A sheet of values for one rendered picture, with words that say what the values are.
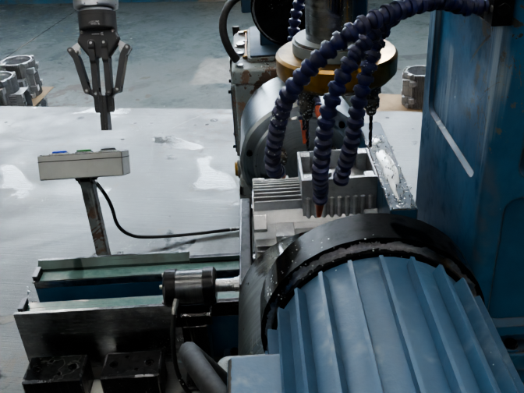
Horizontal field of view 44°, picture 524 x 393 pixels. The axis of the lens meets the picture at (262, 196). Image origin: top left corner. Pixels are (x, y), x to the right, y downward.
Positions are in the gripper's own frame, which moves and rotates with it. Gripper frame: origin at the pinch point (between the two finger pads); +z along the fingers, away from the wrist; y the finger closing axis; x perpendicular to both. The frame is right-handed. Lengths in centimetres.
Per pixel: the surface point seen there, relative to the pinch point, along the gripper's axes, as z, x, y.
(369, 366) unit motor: 20, -94, 38
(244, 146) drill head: 8.2, -5.2, 28.1
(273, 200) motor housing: 16.6, -27.9, 33.0
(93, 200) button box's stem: 17.9, 0.8, -4.1
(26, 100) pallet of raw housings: -16, 212, -92
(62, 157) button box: 8.5, -3.7, -8.3
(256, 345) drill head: 30, -60, 30
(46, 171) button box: 11.0, -3.7, -11.9
